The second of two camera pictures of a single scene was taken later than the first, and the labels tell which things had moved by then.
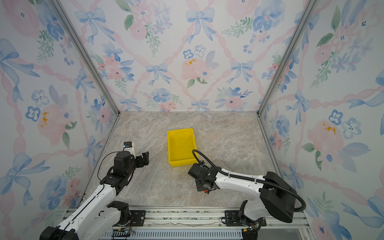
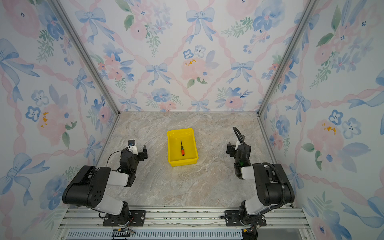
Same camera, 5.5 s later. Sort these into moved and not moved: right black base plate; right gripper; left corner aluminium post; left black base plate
Moved: right gripper
Not moved: right black base plate; left corner aluminium post; left black base plate
